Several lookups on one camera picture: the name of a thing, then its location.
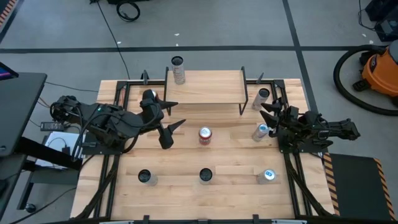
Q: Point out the black equipment case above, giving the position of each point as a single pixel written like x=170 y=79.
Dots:
x=385 y=28

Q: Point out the Celsius can pink band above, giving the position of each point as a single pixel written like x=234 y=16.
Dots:
x=206 y=175

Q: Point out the white paper sheets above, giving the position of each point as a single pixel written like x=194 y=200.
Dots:
x=57 y=140

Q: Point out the orange shop vacuum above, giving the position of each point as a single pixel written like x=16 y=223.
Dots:
x=336 y=76
x=381 y=73

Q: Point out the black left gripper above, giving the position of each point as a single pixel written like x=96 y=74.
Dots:
x=154 y=113

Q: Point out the orange Fanta soda can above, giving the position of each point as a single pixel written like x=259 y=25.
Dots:
x=205 y=138

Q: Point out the Celsius Tropical Vibe can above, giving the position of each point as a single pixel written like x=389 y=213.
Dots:
x=145 y=176

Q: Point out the black aluminium rig frame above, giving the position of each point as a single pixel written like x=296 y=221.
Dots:
x=136 y=82

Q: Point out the wooden shelf black metal legs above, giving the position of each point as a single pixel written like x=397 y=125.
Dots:
x=211 y=90

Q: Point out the blue silver Red Bull can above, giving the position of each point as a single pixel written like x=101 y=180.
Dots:
x=268 y=175
x=259 y=133

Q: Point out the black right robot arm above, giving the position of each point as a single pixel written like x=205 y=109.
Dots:
x=335 y=127

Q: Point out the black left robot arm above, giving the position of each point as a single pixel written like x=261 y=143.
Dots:
x=109 y=124

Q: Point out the white Celsius energy can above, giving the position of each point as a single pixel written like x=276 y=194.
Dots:
x=178 y=74

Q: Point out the black hazard-striped floor mat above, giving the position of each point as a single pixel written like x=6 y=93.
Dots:
x=7 y=11
x=357 y=186

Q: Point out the Celsius Peach Vibe can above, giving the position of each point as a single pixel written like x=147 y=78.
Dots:
x=259 y=101

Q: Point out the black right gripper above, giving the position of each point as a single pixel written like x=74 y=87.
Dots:
x=287 y=121

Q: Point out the monitor with coloured screen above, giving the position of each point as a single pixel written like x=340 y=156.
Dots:
x=6 y=73

